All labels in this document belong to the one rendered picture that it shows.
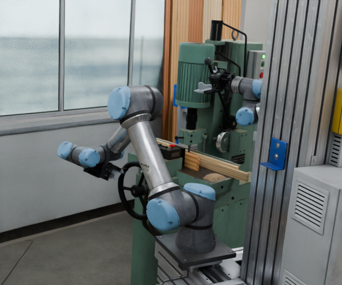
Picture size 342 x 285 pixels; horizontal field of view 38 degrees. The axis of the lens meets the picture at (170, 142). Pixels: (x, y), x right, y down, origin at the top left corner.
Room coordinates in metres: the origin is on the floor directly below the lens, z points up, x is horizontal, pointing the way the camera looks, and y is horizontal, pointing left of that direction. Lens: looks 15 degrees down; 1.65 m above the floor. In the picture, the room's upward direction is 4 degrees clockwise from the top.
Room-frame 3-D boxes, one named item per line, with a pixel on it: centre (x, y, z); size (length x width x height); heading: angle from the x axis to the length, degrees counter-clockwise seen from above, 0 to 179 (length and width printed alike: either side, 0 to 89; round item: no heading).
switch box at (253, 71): (2.62, -0.42, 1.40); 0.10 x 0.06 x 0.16; 135
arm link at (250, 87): (2.14, -0.34, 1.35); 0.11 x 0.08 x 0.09; 45
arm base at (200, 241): (1.70, -0.12, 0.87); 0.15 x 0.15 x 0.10
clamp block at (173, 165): (2.35, 0.03, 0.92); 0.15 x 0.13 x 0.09; 45
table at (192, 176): (2.41, -0.03, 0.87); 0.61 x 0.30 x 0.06; 45
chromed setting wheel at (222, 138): (2.50, -0.28, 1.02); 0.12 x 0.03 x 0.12; 135
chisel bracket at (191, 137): (2.51, -0.11, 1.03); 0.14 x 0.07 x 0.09; 135
